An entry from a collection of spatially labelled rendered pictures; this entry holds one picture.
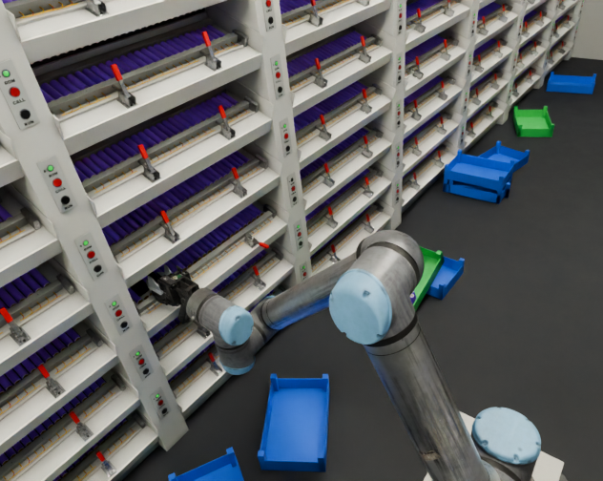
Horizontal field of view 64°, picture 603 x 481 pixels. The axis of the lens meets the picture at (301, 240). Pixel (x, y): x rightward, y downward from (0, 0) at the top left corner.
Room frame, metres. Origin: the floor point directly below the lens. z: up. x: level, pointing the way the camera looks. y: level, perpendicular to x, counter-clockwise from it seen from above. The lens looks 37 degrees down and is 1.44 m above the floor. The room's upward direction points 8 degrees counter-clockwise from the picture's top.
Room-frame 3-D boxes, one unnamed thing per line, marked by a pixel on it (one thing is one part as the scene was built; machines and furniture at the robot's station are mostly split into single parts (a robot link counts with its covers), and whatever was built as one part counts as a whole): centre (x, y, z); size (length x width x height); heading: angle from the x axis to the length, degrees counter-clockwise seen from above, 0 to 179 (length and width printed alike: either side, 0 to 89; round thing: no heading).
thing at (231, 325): (0.88, 0.22, 0.56); 0.12 x 0.09 x 0.10; 46
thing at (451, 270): (1.57, -0.50, 0.04); 0.30 x 0.20 x 0.08; 46
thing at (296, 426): (0.92, 0.09, 0.04); 0.30 x 0.20 x 0.08; 171
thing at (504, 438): (0.59, -0.41, 0.29); 0.17 x 0.15 x 0.18; 142
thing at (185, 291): (1.00, 0.34, 0.58); 0.12 x 0.08 x 0.09; 46
